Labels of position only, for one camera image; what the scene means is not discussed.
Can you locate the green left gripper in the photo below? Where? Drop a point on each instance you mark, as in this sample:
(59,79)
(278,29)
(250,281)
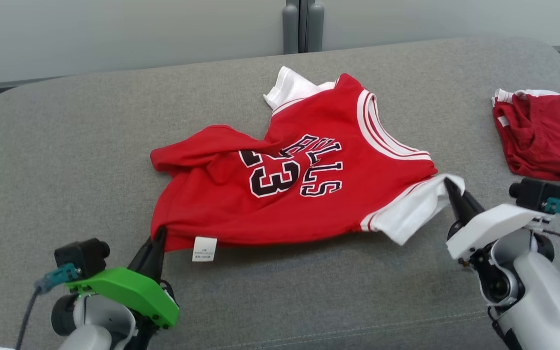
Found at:
(134,289)

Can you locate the teal left camera connector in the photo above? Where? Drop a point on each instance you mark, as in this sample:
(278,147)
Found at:
(56,278)

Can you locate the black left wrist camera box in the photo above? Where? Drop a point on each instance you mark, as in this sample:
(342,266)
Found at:
(83,255)

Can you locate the red shorts white trim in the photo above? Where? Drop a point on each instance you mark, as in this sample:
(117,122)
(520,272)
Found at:
(547,141)

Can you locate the red basketball jersey number 23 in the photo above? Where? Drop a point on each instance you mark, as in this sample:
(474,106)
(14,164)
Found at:
(319,204)

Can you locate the grey partition post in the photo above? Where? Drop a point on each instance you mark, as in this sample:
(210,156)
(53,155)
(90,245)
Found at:
(303,24)

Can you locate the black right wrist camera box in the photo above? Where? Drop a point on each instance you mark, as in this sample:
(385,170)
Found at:
(535,194)

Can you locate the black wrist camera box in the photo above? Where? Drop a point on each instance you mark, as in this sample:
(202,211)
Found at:
(83,255)
(535,194)

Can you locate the grey fabric sofa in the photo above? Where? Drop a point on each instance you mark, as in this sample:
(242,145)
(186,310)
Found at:
(66,170)

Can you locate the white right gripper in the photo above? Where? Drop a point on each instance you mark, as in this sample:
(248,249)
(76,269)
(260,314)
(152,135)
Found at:
(489,226)

